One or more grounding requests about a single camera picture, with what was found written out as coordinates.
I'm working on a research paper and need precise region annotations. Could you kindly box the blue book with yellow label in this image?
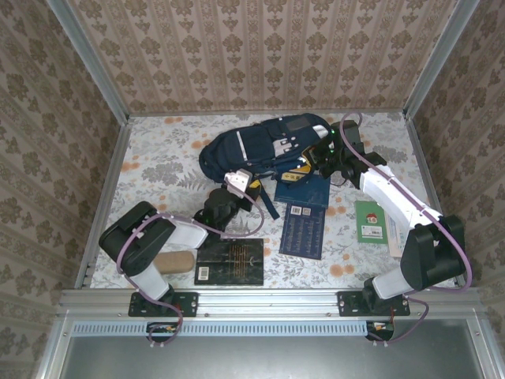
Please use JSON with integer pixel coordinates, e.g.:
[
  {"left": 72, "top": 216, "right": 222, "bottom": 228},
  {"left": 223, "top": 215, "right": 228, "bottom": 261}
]
[{"left": 273, "top": 168, "right": 331, "bottom": 208}]

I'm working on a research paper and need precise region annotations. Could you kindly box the navy blue backpack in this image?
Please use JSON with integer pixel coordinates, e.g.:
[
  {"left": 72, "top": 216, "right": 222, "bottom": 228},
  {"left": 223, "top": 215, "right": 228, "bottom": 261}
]
[{"left": 198, "top": 113, "right": 336, "bottom": 222}]

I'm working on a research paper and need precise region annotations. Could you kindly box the black book with barcode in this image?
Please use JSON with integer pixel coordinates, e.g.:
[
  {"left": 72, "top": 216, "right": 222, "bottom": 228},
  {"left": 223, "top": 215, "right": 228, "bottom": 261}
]
[{"left": 194, "top": 237, "right": 264, "bottom": 286}]

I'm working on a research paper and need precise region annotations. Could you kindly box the navy book with QR codes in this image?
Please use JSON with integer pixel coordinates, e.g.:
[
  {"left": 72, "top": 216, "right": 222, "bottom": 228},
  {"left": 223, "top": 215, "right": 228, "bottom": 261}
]
[{"left": 279, "top": 202, "right": 327, "bottom": 261}]

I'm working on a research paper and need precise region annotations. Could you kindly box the tan fabric pencil case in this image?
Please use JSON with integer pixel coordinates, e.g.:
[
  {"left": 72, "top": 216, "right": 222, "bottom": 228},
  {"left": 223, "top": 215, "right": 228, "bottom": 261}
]
[{"left": 152, "top": 250, "right": 195, "bottom": 275}]

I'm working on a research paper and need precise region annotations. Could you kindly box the green card box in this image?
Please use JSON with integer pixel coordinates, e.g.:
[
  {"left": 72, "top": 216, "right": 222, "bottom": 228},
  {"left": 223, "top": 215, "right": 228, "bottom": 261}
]
[{"left": 353, "top": 200, "right": 386, "bottom": 243}]

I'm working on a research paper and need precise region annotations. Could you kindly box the floral table cover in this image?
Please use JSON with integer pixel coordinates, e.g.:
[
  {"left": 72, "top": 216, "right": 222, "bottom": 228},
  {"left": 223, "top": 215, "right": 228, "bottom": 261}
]
[{"left": 89, "top": 112, "right": 461, "bottom": 290}]

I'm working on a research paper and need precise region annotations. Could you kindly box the grey metal panel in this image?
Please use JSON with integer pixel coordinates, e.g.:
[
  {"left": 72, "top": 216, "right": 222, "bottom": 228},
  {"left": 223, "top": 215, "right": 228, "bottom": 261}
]
[{"left": 37, "top": 317, "right": 499, "bottom": 379}]

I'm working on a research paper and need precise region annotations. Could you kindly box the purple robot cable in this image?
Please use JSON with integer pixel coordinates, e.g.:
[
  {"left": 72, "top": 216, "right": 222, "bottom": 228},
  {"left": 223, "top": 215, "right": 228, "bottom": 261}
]
[
  {"left": 116, "top": 191, "right": 266, "bottom": 348},
  {"left": 339, "top": 112, "right": 473, "bottom": 348}
]

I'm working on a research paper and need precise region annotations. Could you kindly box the aluminium side rail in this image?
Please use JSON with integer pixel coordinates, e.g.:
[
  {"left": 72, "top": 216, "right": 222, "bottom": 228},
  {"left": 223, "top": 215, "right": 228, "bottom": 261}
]
[
  {"left": 74, "top": 116, "right": 132, "bottom": 289},
  {"left": 404, "top": 112, "right": 467, "bottom": 287}
]

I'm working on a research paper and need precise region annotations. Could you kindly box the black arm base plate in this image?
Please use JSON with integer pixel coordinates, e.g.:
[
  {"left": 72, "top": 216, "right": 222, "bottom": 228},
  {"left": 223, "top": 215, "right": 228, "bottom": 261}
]
[
  {"left": 128, "top": 291, "right": 198, "bottom": 317},
  {"left": 337, "top": 291, "right": 411, "bottom": 317}
]

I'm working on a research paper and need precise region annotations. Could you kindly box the aluminium cross rail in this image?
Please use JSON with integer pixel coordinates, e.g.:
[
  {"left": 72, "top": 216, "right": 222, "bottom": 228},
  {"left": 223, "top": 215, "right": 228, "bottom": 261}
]
[{"left": 58, "top": 287, "right": 483, "bottom": 317}]

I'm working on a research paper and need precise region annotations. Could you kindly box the thin aluminium rail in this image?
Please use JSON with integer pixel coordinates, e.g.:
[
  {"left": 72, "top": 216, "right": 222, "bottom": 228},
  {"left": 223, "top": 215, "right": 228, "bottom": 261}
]
[{"left": 126, "top": 107, "right": 407, "bottom": 118}]

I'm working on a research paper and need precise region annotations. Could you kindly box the slotted grey cable duct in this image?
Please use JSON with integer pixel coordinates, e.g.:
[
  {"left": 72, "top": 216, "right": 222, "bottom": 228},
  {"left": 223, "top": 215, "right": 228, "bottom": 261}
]
[{"left": 73, "top": 320, "right": 370, "bottom": 337}]

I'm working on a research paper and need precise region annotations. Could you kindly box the aluminium frame post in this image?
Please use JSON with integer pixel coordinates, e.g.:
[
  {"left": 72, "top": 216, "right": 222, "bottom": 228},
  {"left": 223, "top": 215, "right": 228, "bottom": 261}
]
[
  {"left": 45, "top": 0, "right": 130, "bottom": 123},
  {"left": 402, "top": 0, "right": 481, "bottom": 119}
]

